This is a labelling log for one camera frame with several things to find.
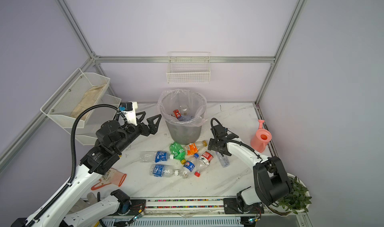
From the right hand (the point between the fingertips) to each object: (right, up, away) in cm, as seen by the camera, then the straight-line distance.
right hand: (216, 147), depth 89 cm
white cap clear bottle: (+5, -8, -1) cm, 9 cm away
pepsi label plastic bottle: (-16, -10, -7) cm, 20 cm away
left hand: (-31, +19, -26) cm, 45 cm away
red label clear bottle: (-7, -6, -4) cm, 10 cm away
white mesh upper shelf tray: (-79, +31, -7) cm, 85 cm away
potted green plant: (+30, -16, -29) cm, 44 cm away
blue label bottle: (-32, -11, -9) cm, 35 cm away
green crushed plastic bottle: (-25, -2, +2) cm, 25 cm away
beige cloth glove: (-71, +27, -9) cm, 77 cm away
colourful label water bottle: (-19, +18, +3) cm, 26 cm away
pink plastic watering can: (+27, +6, -1) cm, 27 cm away
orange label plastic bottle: (-15, -1, +3) cm, 15 cm away
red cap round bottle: (-25, +21, +4) cm, 33 cm away
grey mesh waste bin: (-19, +8, 0) cm, 21 cm away
